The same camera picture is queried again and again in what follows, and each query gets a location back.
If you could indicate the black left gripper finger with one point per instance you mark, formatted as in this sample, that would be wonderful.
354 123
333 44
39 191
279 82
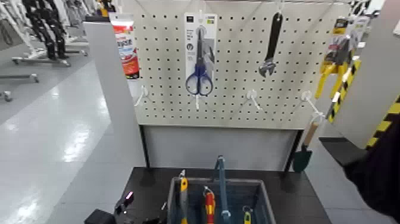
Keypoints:
157 220
124 203

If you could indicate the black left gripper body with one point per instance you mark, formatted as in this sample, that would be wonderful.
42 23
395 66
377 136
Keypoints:
100 217

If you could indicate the blue scissors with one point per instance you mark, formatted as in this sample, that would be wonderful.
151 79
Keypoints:
199 62

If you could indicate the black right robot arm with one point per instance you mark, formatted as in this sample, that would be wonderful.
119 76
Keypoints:
379 175

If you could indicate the slatted plastic crate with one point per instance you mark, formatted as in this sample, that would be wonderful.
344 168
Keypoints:
265 200

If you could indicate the small yellow green tool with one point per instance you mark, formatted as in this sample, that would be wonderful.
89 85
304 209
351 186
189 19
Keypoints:
247 215

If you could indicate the grey lower back panel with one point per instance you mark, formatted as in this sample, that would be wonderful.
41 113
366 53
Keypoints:
218 147

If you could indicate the grey side partition panel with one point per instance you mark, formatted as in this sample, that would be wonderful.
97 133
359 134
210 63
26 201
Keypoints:
115 94

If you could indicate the white pegboard hook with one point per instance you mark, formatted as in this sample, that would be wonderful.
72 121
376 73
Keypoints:
253 97
197 100
142 94
309 100

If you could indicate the cream perforated pegboard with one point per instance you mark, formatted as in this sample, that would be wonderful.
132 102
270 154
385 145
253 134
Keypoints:
231 103

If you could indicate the red white tube package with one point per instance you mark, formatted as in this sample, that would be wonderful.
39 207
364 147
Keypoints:
126 47

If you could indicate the grey wheeled stand base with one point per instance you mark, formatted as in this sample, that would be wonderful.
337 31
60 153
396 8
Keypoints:
40 60

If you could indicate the black humanoid robot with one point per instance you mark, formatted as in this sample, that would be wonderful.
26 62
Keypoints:
47 25

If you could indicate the white humanoid robot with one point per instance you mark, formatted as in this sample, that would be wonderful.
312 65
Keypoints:
15 25

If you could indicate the grey hazard striped column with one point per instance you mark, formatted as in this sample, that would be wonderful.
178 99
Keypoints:
372 68

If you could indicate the white blister package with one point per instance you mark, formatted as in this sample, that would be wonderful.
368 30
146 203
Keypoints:
360 31

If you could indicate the black stand frame leg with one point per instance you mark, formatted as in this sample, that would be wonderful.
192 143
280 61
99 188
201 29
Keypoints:
293 150
144 147

